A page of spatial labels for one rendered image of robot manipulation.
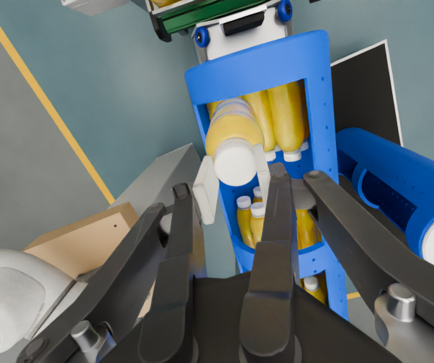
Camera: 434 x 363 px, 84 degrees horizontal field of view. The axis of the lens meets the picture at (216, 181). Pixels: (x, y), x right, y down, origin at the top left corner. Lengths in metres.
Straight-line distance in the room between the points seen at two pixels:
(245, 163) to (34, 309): 0.63
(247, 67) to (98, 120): 1.61
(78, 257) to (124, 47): 1.30
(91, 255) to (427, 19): 1.98
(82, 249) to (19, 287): 0.21
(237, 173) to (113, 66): 1.66
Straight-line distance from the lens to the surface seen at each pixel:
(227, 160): 0.21
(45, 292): 0.76
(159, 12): 0.71
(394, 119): 1.77
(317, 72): 0.47
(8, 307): 0.72
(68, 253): 0.92
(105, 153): 1.98
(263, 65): 0.42
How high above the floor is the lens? 1.65
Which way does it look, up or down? 66 degrees down
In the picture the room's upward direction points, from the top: 169 degrees counter-clockwise
